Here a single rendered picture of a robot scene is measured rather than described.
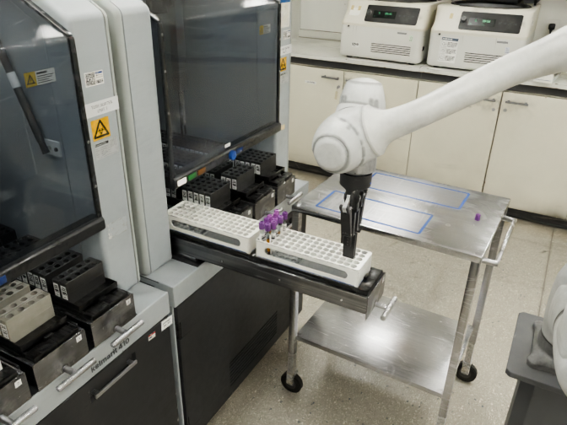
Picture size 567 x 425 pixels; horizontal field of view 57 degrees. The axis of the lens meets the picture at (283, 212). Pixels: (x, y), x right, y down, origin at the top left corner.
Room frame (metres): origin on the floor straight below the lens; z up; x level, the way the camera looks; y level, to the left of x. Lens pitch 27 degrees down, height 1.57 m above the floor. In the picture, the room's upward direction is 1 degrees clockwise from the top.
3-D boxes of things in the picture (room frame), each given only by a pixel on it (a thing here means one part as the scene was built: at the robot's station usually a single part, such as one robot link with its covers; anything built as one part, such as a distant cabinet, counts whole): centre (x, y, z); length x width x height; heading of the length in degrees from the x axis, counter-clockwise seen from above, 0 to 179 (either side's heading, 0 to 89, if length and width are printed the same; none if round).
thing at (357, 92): (1.13, -0.16, 1.24); 0.13 x 0.11 x 0.16; 159
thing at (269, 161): (1.79, 0.07, 0.85); 0.12 x 0.02 x 0.06; 151
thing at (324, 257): (1.19, -0.08, 0.83); 0.30 x 0.10 x 0.06; 62
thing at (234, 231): (1.34, 0.20, 0.83); 0.30 x 0.10 x 0.06; 62
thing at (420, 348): (1.57, -0.40, 0.41); 0.67 x 0.46 x 0.82; 60
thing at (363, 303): (1.26, 0.04, 0.78); 0.73 x 0.14 x 0.09; 62
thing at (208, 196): (1.52, 0.21, 0.85); 0.12 x 0.02 x 0.06; 153
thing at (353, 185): (1.14, -0.17, 1.06); 0.08 x 0.07 x 0.09; 152
